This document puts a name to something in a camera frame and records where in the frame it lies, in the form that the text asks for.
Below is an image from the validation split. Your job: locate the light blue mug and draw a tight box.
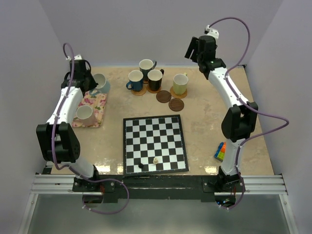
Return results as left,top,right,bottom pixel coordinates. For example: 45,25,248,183
90,74,111,95

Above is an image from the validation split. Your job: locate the green mug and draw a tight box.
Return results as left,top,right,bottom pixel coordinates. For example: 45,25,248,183
173,73,189,96

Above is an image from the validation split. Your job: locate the pink mug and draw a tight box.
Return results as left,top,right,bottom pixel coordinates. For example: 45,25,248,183
73,105,96,127

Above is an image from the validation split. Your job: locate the woven rattan coaster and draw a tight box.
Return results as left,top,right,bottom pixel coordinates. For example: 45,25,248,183
170,87,188,99
131,87,147,96

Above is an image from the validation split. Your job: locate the black mug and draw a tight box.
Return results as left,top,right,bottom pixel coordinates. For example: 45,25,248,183
148,69,164,92

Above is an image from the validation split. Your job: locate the teal grey mug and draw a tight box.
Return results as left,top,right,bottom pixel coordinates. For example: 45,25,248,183
139,59,157,80

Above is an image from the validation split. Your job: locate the dark blue mug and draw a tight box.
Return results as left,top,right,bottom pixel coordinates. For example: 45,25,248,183
126,70,143,92

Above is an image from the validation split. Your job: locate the dark walnut coaster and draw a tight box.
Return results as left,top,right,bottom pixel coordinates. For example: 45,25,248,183
156,90,172,103
168,98,184,112

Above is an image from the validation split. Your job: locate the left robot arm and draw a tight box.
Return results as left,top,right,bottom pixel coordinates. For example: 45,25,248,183
36,55,101,192

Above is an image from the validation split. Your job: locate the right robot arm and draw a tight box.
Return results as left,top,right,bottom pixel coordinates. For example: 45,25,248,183
185,35,258,192

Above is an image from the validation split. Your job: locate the floral serving tray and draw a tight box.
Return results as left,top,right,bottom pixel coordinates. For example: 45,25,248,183
72,91,108,128

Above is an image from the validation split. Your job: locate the colourful toy car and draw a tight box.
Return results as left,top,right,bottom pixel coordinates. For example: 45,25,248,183
214,142,226,162

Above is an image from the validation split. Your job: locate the black white chessboard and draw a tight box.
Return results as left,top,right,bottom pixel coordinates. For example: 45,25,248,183
123,115,189,176

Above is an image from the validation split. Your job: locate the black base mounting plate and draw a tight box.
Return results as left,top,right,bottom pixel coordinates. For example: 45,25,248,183
73,175,245,205

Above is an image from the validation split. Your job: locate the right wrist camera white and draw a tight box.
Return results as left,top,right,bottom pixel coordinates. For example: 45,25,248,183
204,25,219,40

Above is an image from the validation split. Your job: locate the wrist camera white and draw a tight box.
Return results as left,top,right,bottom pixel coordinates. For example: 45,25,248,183
74,54,82,60
204,25,219,40

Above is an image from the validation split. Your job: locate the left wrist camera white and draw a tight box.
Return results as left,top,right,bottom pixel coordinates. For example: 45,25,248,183
74,54,82,60

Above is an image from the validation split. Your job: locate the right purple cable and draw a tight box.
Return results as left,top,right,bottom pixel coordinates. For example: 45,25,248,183
209,17,290,210

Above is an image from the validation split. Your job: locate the front aluminium rail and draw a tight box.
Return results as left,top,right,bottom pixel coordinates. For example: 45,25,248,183
31,175,288,195

